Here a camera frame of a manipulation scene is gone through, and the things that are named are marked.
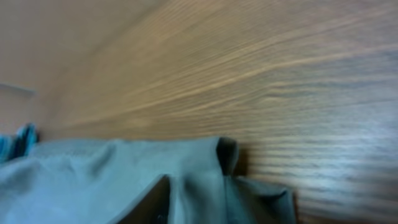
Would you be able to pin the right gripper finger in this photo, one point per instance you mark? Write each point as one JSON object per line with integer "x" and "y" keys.
{"x": 152, "y": 207}

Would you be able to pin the grey shorts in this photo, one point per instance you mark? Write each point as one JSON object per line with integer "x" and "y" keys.
{"x": 95, "y": 181}

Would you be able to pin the light blue garment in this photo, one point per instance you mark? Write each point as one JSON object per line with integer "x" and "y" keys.
{"x": 19, "y": 144}

